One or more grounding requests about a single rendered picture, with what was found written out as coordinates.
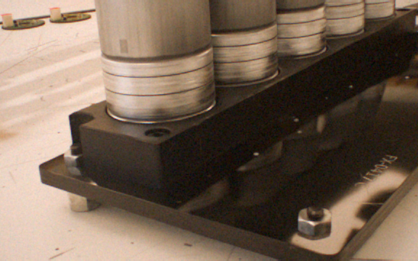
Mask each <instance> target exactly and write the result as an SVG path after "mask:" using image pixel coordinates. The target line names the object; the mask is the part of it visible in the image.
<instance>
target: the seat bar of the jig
mask: <svg viewBox="0 0 418 261"><path fill-rule="evenodd" d="M416 13H417V9H416V8H406V7H396V11H395V13H394V14H395V17H394V18H392V19H389V20H381V21H375V22H364V33H362V34H360V35H357V36H351V37H346V38H329V39H327V40H326V52H324V53H323V54H320V55H316V56H312V57H310V58H305V59H294V60H278V69H277V70H278V76H276V77H275V78H273V79H271V80H268V81H265V82H262V83H256V84H252V85H247V86H242V87H232V88H214V89H215V101H216V106H214V108H212V109H211V110H209V111H208V112H206V113H205V114H203V115H200V116H197V117H192V118H189V119H186V120H180V121H175V122H169V123H128V122H123V121H119V120H115V119H112V118H111V117H109V116H108V115H107V103H106V100H103V101H100V102H98V103H96V104H92V105H90V106H87V107H84V108H82V109H79V110H78V111H77V112H74V113H72V114H71V115H68V117H69V122H70V131H71V136H72V142H73V144H76V143H80V144H81V146H82V151H83V161H84V167H85V169H88V170H93V171H96V172H99V173H104V174H107V175H111V176H114V177H118V178H122V179H125V180H128V181H133V182H135V183H140V184H144V185H146V186H151V187H154V189H160V190H162V189H166V188H167V186H170V185H171V184H173V183H175V182H176V181H178V180H180V179H181V178H183V177H184V176H186V175H188V174H190V173H192V172H194V171H195V170H196V169H198V168H200V167H202V166H203V165H205V164H207V163H208V162H209V161H210V160H212V159H213V158H215V157H217V156H219V155H220V154H223V153H224V152H226V151H227V150H229V149H230V148H232V147H233V146H236V145H237V144H238V143H241V142H243V141H244V140H246V139H247V138H249V137H250V136H251V135H253V134H254V133H256V132H258V131H259V130H261V129H262V128H265V127H266V126H268V125H270V124H272V123H273V122H275V121H276V120H278V119H279V118H281V117H283V116H285V115H286V114H288V113H290V112H291V111H292V110H294V109H295V108H297V107H299V106H300V105H301V104H304V103H305V102H307V101H308V100H310V99H312V98H314V97H315V96H318V95H319V94H321V93H322V92H324V91H326V90H327V89H328V88H331V87H332V86H333V85H335V84H337V82H339V81H341V80H342V79H343V78H347V77H348V76H349V75H351V74H353V73H355V72H356V71H357V70H360V69H361V68H362V67H364V66H366V65H367V64H369V63H370V62H373V61H374V60H376V59H377V58H379V57H381V56H383V55H384V54H386V53H388V52H389V51H391V50H393V48H395V47H396V46H398V45H399V44H402V43H403V42H404V41H406V40H408V39H409V38H411V37H412V36H415V25H416Z"/></svg>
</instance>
